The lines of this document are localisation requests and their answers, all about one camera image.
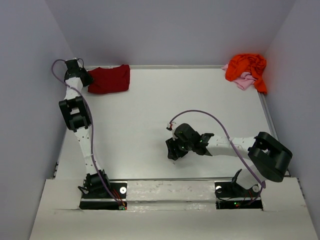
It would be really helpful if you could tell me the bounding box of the pink t-shirt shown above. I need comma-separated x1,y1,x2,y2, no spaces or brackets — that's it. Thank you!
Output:
221,63,257,91

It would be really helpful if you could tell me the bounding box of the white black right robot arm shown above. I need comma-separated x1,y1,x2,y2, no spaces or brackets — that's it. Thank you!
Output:
165,123,293,198

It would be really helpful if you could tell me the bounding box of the orange t-shirt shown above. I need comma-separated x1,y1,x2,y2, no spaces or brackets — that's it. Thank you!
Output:
226,53,268,95

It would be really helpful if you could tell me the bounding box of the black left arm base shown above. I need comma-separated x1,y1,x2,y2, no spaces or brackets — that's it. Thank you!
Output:
78,181,128,211

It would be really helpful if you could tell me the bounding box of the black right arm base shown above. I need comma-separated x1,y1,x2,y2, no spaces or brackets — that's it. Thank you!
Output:
214,181,263,210

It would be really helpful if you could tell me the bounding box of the dark red t-shirt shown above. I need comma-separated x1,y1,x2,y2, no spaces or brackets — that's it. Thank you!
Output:
87,64,131,95

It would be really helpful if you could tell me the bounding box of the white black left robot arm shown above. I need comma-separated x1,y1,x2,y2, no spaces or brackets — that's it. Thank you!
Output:
58,58,112,198

